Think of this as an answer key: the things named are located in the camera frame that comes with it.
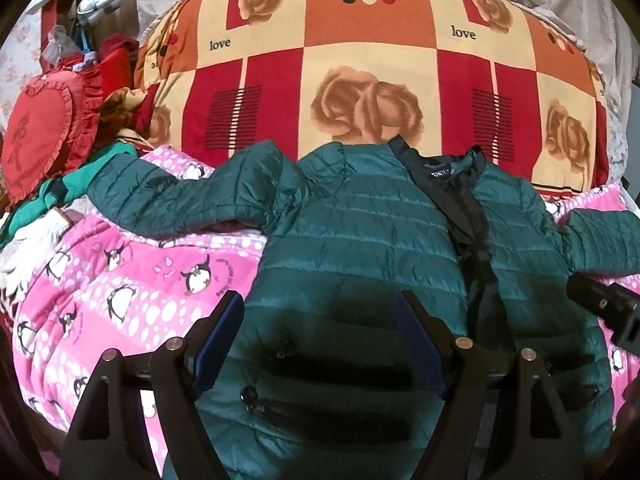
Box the dark green quilted down jacket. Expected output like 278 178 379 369
88 138 639 479

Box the pink penguin print quilt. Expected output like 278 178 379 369
11 145 268 476

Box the teal green garment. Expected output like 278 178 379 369
1 142 138 248

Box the red heart shaped pillow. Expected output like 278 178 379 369
1 68 103 206

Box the brown gold satin cloth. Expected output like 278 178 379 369
96 87 149 143

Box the red folded cloth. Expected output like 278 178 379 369
99 32 139 100

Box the red cream rose patterned blanket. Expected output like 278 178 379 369
134 0 608 197

